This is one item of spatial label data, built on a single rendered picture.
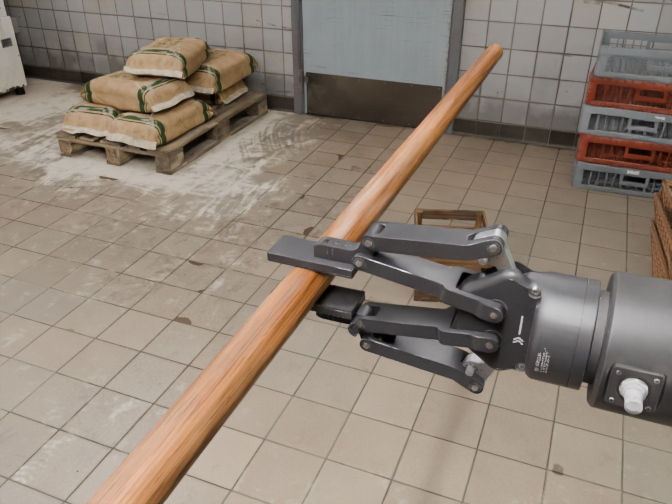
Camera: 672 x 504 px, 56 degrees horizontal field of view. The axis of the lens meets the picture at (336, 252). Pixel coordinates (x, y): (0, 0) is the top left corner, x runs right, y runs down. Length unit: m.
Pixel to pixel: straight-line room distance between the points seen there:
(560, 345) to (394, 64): 3.94
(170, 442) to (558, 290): 0.25
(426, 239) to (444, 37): 3.78
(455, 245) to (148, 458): 0.23
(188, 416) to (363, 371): 1.87
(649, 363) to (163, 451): 0.28
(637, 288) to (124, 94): 3.60
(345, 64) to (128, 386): 2.83
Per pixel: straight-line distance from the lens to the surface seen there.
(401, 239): 0.44
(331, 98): 4.53
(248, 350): 0.40
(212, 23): 4.87
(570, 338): 0.42
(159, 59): 3.92
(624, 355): 0.42
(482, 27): 4.17
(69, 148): 4.18
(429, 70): 4.26
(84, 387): 2.31
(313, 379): 2.19
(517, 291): 0.44
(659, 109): 3.56
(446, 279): 0.45
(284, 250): 0.49
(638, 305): 0.43
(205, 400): 0.37
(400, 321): 0.47
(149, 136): 3.72
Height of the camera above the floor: 1.46
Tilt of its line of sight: 31 degrees down
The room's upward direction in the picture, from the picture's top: straight up
